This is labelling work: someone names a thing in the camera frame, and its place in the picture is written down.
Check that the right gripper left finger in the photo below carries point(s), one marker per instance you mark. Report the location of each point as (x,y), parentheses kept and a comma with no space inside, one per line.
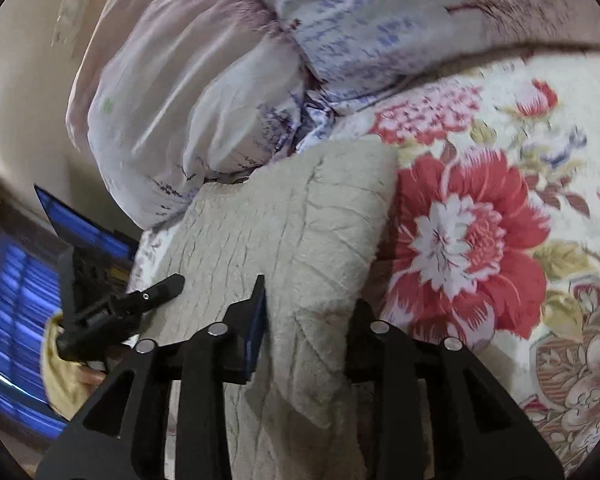
(120,432)

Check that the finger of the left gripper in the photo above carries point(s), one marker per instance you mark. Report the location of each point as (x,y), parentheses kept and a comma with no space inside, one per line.
(142,301)

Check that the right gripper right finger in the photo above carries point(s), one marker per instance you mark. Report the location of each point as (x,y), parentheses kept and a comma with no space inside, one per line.
(438,413)

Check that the beige cable knit sweater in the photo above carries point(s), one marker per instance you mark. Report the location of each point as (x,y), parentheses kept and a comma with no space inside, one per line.
(310,225)

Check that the blue lit screen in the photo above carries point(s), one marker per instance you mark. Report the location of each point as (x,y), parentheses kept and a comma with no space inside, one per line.
(29,296)

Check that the floral quilted bedspread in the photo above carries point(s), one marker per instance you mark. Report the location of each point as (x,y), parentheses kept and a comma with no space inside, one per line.
(493,233)

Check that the pink lavender floral pillow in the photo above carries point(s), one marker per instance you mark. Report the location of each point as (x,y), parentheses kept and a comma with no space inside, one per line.
(172,94)

